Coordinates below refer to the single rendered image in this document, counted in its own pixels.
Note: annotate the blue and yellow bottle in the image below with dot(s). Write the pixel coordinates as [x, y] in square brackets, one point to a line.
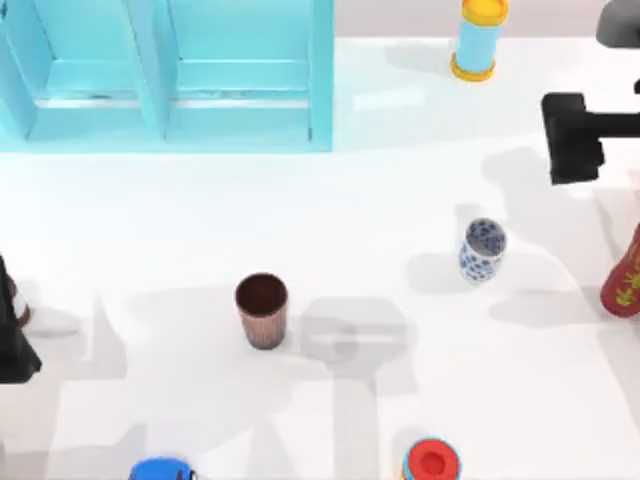
[477, 45]

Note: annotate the blue and white patterned cup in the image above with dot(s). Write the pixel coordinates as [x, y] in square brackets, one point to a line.
[481, 255]

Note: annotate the red bottle with yellow print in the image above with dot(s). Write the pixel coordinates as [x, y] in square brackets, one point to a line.
[625, 290]

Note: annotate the light blue rack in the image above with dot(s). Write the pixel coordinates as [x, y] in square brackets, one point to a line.
[240, 75]

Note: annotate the red and blue can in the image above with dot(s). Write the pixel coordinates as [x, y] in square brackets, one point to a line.
[431, 460]

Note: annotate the brown ribbed cup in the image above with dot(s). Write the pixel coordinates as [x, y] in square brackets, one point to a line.
[262, 312]

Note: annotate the blue round object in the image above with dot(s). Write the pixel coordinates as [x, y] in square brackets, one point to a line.
[162, 471]

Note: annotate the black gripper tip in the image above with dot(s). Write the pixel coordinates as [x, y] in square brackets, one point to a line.
[15, 350]

